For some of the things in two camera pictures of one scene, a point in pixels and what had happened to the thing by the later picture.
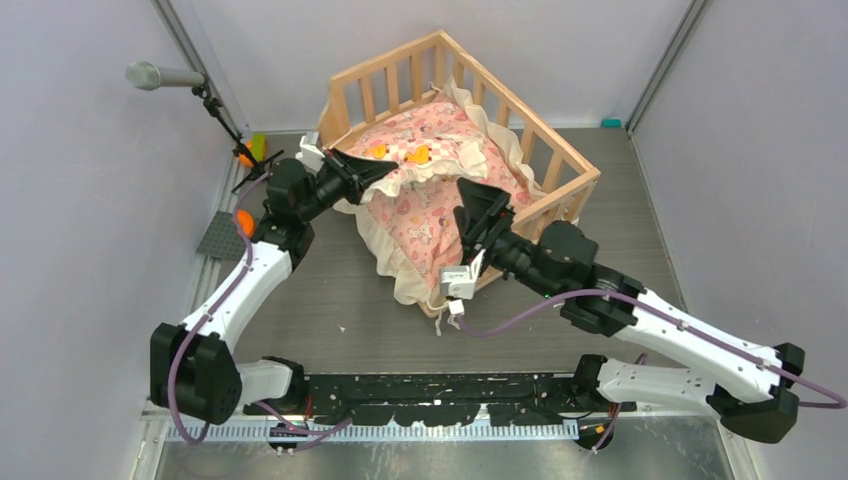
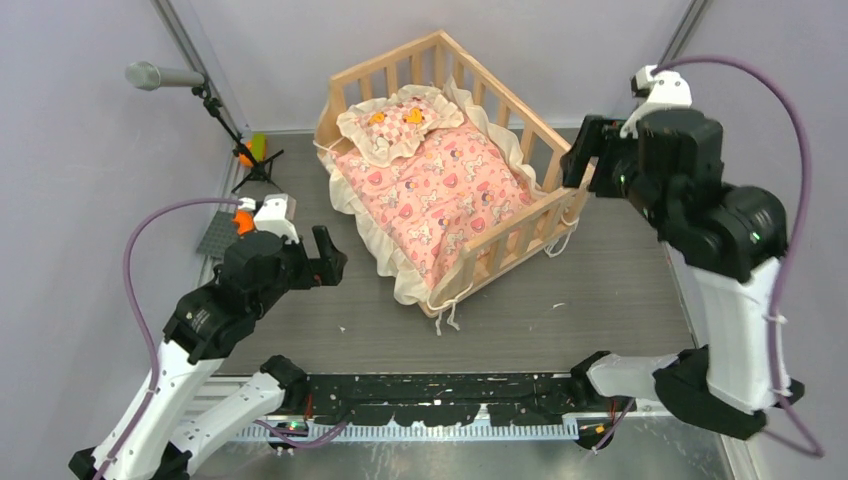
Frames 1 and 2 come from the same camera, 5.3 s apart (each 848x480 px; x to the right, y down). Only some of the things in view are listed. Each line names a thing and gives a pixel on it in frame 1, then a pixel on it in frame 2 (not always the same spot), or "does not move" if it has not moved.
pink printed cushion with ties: [413, 231] does not move
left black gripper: [353, 172] → [326, 270]
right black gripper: [481, 204] → [596, 135]
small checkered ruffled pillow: [424, 158] → [381, 131]
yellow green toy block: [258, 147] does not move
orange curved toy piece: [246, 222] does not move
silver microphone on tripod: [146, 76] does not move
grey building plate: [222, 238] does not move
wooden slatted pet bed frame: [414, 69] does not move
